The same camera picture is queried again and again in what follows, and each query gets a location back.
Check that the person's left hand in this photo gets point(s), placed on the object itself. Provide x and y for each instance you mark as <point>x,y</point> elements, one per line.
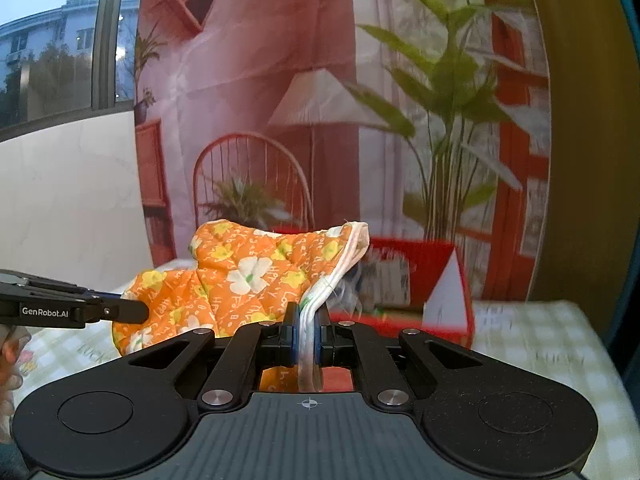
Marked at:
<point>9,360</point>

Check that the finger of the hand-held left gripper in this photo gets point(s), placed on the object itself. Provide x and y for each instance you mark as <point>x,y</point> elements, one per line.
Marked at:
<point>60,310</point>

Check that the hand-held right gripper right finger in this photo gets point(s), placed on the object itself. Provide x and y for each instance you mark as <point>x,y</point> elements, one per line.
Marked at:
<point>324,342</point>

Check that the orange floral oven mitt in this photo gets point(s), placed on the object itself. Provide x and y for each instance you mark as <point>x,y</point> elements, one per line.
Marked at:
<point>240,270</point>

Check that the red cardboard box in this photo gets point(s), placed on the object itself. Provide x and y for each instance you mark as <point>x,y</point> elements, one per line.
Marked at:
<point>400,327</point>

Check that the window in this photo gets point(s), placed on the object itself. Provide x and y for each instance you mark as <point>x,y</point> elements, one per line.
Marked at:
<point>107,35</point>

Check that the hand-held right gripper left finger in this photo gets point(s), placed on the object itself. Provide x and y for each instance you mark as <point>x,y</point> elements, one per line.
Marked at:
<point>295,340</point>

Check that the green checked tablecloth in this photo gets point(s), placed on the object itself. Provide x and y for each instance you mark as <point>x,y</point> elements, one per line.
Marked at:
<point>540,340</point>

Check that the printed room backdrop cloth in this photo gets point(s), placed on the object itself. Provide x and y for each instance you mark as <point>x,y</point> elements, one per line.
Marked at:
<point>300,35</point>

